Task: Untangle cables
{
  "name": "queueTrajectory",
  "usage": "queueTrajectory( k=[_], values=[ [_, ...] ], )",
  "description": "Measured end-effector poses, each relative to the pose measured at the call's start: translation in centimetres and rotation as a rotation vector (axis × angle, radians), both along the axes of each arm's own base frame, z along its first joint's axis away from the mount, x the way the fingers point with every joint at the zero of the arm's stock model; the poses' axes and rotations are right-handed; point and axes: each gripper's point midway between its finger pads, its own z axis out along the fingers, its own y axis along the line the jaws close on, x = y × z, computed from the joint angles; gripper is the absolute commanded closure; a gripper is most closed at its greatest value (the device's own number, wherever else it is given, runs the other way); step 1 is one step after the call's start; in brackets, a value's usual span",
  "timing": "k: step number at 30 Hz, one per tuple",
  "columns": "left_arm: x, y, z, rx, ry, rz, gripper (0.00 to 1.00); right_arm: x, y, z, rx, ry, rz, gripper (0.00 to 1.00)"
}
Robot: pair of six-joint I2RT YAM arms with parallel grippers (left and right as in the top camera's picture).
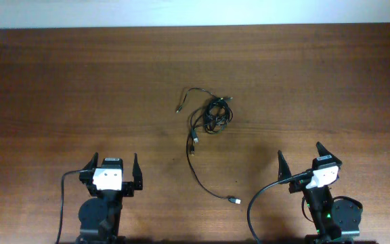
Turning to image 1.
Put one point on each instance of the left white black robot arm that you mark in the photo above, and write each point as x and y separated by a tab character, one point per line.
101	214

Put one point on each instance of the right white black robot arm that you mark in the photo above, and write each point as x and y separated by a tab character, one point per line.
336	219

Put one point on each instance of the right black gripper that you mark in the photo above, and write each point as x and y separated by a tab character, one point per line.
296	186

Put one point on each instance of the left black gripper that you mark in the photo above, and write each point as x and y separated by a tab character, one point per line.
129	186

